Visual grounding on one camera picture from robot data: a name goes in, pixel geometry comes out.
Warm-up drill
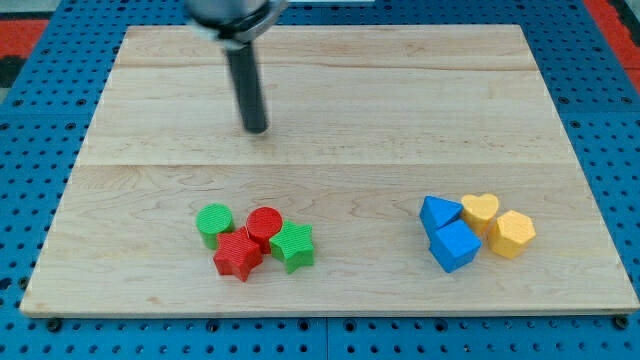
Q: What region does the green cylinder block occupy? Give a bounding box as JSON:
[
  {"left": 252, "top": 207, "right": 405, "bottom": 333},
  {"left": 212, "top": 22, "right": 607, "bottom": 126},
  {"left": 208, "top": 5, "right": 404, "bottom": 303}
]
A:
[{"left": 196, "top": 203, "right": 235, "bottom": 250}]

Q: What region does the light wooden board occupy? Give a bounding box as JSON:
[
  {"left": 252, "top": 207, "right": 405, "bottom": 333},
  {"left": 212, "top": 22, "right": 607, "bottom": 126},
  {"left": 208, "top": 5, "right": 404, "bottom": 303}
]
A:
[{"left": 20, "top": 25, "right": 639, "bottom": 318}]

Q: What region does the yellow hexagon block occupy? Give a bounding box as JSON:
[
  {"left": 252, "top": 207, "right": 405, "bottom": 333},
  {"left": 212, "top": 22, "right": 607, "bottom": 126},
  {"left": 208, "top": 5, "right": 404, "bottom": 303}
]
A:
[{"left": 487, "top": 210, "right": 536, "bottom": 259}]

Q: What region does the red cylinder block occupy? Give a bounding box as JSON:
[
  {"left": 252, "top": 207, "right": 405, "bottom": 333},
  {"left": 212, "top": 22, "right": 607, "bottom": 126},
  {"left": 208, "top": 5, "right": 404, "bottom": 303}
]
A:
[{"left": 245, "top": 207, "right": 283, "bottom": 254}]

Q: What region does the red star block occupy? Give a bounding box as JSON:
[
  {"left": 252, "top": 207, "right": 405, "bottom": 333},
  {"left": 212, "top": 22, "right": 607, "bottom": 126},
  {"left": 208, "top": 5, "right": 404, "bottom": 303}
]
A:
[{"left": 213, "top": 227, "right": 263, "bottom": 282}]

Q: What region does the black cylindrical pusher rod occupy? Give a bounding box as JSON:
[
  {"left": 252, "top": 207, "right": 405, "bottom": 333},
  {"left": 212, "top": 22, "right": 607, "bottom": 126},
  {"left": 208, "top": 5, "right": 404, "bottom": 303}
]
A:
[{"left": 225, "top": 42, "right": 269, "bottom": 134}]

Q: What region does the yellow heart block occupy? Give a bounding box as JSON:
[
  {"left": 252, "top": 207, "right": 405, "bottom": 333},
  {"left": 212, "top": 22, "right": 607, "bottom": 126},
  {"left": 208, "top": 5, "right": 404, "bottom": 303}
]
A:
[{"left": 460, "top": 193, "right": 500, "bottom": 237}]

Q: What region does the blue cube block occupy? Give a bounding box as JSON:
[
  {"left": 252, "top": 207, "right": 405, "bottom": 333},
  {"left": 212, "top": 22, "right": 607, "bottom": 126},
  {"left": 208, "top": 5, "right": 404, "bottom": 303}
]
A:
[{"left": 428, "top": 220, "right": 482, "bottom": 273}]

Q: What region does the green star block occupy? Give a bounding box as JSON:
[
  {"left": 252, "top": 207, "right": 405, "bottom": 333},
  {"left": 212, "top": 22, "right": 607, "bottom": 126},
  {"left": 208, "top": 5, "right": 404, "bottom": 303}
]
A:
[{"left": 269, "top": 220, "right": 315, "bottom": 274}]

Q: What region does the blue triangle block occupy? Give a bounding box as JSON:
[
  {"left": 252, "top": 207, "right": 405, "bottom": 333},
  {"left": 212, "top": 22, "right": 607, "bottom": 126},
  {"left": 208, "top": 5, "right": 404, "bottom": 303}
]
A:
[{"left": 419, "top": 195, "right": 463, "bottom": 237}]

